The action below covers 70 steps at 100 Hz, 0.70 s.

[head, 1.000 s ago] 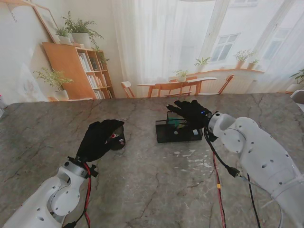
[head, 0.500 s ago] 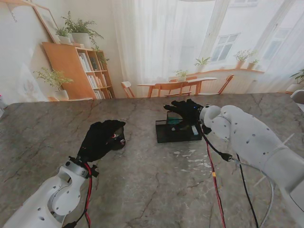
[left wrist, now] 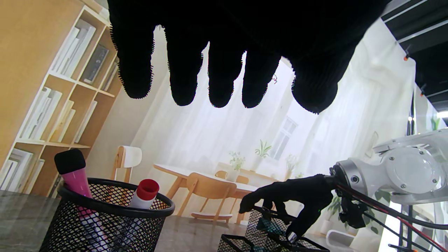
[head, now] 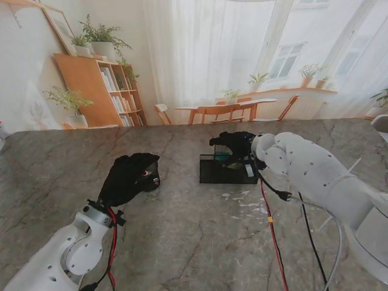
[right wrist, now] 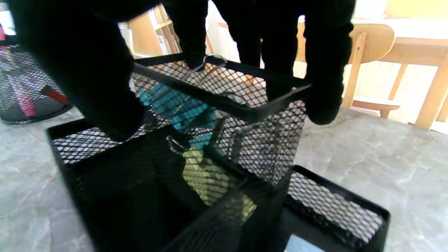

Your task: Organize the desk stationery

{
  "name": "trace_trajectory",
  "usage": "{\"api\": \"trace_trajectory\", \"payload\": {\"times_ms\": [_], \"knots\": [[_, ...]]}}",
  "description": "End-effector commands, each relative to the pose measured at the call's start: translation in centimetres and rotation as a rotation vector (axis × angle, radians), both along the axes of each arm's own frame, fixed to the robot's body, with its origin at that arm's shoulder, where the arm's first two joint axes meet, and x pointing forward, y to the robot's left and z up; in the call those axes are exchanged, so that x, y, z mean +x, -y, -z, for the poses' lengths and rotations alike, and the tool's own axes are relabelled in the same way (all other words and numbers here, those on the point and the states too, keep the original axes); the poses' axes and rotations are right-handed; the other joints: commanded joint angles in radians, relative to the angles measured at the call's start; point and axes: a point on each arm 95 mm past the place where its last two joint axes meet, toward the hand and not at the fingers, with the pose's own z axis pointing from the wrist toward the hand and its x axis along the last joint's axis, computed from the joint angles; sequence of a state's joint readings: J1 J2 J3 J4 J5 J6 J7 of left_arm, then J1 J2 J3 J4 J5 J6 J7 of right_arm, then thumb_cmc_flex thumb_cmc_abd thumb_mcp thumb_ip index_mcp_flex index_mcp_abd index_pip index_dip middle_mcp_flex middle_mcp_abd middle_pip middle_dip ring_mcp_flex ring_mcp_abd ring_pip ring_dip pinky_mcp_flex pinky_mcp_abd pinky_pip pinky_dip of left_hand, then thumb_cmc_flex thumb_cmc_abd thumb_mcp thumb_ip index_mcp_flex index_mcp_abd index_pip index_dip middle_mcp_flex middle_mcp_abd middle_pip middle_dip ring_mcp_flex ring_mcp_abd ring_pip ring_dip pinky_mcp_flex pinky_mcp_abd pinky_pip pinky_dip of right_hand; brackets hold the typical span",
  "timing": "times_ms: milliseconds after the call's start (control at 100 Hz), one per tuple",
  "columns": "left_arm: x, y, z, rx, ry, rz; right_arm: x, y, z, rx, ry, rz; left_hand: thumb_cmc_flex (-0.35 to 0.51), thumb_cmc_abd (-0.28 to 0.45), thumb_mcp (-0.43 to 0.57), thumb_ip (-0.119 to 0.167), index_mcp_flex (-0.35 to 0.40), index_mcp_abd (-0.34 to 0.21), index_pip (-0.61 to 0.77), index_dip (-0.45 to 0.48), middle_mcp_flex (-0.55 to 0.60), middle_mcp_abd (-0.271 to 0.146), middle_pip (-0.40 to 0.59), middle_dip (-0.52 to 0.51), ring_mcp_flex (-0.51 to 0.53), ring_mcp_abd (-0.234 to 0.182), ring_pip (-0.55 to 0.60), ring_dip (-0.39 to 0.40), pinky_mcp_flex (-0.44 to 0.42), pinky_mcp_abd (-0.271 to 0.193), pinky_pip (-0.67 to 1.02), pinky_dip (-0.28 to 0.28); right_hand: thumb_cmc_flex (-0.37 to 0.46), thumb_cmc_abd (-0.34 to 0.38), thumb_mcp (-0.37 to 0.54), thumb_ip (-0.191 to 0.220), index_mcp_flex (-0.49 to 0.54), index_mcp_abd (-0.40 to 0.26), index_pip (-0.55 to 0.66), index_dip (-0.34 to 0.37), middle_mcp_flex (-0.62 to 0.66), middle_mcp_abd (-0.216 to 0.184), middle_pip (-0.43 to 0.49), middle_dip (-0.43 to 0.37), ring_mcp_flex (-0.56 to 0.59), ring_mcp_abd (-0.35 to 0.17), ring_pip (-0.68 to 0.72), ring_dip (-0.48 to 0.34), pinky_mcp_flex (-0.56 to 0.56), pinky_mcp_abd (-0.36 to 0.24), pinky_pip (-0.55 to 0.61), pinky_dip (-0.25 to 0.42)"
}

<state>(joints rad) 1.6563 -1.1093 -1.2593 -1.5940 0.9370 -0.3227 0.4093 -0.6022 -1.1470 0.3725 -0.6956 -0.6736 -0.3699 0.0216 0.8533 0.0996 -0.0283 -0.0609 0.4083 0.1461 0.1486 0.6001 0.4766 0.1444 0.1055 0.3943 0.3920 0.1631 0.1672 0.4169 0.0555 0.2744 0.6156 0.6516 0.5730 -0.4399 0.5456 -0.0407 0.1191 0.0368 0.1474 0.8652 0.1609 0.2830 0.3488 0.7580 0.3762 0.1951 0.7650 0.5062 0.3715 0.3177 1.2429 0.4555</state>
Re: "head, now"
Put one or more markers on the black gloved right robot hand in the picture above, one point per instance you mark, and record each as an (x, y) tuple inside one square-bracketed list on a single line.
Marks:
[(238, 142)]

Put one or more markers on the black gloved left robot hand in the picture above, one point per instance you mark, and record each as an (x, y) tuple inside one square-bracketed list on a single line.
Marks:
[(124, 179)]

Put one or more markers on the yellow-green binder clip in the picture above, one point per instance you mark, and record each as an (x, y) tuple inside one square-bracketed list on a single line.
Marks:
[(233, 166)]

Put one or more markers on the black mesh pen cup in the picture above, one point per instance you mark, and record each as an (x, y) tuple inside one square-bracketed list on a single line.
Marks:
[(153, 168)]

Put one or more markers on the small blue white eraser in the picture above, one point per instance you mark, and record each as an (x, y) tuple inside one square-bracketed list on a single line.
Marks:
[(249, 171)]

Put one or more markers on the pink marker with black cap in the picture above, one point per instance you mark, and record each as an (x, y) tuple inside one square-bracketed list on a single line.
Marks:
[(156, 181)]

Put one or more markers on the black mesh desk tray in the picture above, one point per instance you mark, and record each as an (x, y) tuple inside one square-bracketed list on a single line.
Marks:
[(218, 175)]

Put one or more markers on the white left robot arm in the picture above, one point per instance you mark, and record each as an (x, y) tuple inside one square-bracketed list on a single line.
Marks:
[(60, 248)]

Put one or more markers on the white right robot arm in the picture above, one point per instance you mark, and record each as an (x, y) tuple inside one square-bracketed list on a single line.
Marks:
[(318, 175)]

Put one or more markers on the white rounded chair back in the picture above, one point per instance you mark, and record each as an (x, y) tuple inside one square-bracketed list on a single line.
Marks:
[(380, 123)]

